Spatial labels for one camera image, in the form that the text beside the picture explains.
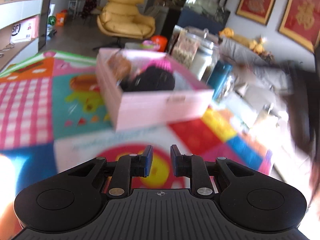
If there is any pink cardboard box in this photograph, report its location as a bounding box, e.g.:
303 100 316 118
95 48 214 131

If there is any black cloth item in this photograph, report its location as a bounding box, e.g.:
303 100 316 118
120 66 175 92

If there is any pink toy bucket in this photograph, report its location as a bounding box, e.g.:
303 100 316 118
140 40 161 51

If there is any teal thermos bottle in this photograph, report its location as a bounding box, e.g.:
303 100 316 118
207 60 233 100

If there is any yellow lounge chair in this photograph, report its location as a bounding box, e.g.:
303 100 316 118
97 0 156 48

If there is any white canister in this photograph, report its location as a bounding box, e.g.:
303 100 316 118
189 27 220 80

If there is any orange round toy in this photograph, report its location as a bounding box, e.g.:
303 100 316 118
151 35 168 52

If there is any glass jar of nuts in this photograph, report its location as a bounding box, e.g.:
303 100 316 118
171 31 200 69

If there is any red framed picture left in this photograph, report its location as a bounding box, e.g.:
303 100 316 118
236 0 276 26

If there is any white wall shelf unit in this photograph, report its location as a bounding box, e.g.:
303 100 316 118
1 0 43 70

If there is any grey sofa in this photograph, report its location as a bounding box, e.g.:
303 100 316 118
220 37 292 121

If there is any yellow plush toy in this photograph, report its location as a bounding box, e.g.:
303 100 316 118
107 54 132 80

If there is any red framed picture right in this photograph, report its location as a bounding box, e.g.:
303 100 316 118
278 0 320 53

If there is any colourful cartoon play mat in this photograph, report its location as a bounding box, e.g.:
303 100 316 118
1 51 272 198

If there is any pink toy strainer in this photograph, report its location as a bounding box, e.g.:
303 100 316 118
146 59 172 72

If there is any dark blue cabinet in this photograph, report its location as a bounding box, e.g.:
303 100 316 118
177 8 231 35

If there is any red framed picture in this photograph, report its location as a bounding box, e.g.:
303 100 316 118
236 0 276 26
278 0 320 53

